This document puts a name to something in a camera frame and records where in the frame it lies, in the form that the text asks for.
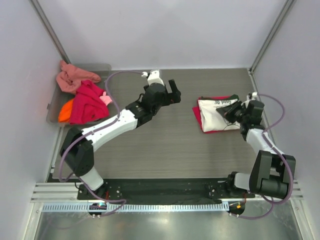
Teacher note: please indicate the grey plastic bin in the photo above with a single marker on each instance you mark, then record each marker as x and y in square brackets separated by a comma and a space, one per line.
[60, 98]

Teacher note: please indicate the salmon pink t shirt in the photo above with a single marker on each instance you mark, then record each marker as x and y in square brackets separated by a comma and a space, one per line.
[70, 77]

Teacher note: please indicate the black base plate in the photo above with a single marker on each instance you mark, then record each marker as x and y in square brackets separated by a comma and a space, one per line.
[169, 190]

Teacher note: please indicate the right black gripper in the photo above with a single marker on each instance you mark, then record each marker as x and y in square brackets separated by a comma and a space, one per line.
[227, 111]

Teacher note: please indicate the slotted cable duct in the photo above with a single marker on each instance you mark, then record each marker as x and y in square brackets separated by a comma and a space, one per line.
[98, 207]

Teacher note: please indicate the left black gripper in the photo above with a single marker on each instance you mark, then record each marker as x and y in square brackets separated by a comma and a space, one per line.
[173, 97]

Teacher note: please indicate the right aluminium frame post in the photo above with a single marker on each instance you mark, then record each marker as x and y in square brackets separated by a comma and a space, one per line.
[285, 10]

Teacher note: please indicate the magenta t shirt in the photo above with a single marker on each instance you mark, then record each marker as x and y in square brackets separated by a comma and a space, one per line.
[197, 115]

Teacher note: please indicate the white and green t shirt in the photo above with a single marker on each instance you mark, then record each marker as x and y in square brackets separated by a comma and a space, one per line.
[217, 115]

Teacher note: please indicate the light pink t shirt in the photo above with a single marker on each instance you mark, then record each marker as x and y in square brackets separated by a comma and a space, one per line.
[106, 99]

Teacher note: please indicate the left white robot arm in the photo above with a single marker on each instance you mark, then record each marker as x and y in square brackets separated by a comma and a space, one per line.
[79, 145]

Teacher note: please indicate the aluminium frame post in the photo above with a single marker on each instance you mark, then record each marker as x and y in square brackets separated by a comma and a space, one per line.
[49, 29]
[285, 10]

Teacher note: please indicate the aluminium front rail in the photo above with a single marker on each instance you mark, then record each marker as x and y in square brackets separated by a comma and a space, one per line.
[67, 192]

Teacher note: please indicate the orange t shirt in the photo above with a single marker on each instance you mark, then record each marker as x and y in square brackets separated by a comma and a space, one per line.
[65, 112]

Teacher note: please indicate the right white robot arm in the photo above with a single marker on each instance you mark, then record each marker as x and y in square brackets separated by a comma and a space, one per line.
[272, 175]

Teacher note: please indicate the crimson red t shirt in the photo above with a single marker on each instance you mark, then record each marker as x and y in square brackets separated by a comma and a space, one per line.
[87, 106]

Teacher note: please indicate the left aluminium frame post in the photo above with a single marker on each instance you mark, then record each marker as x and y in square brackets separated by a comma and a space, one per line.
[49, 29]

